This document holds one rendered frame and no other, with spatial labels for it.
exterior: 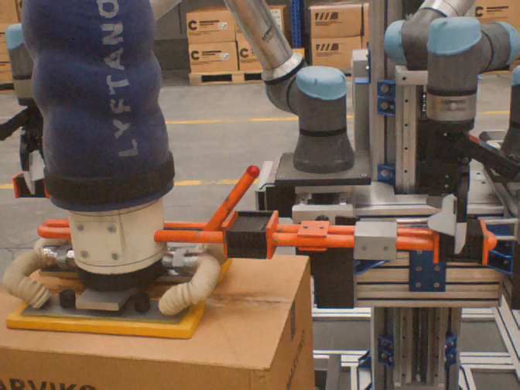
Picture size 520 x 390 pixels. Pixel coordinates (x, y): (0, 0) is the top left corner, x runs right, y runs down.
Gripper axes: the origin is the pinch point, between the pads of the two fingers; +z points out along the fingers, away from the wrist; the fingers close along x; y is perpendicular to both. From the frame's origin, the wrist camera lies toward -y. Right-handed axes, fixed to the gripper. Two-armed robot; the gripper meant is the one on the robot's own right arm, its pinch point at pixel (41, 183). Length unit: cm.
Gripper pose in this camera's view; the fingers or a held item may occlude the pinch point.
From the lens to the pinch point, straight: 162.9
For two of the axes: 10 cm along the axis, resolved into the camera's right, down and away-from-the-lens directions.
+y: 9.8, 0.1, -2.0
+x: 1.9, -3.4, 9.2
